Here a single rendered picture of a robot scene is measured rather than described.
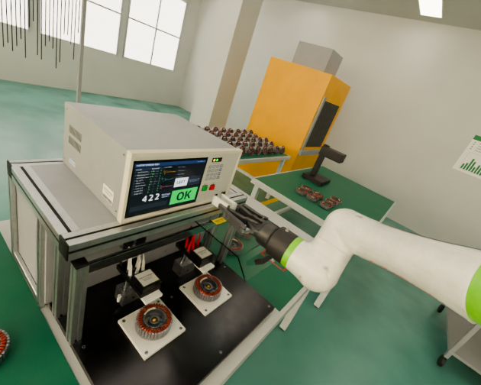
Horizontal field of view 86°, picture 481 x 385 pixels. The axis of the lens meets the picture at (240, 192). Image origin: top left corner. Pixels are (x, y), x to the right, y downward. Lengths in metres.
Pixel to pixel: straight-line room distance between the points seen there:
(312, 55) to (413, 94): 2.09
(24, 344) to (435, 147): 5.68
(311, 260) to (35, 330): 0.79
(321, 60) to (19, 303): 4.39
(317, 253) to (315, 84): 3.73
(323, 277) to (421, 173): 5.16
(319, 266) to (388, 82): 5.40
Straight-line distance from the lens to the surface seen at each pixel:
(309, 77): 4.34
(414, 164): 5.76
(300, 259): 0.69
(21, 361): 0.97
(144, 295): 0.89
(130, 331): 0.95
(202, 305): 1.04
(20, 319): 1.04
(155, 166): 0.71
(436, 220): 5.89
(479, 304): 0.52
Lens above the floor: 1.56
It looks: 24 degrees down
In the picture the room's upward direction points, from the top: 20 degrees clockwise
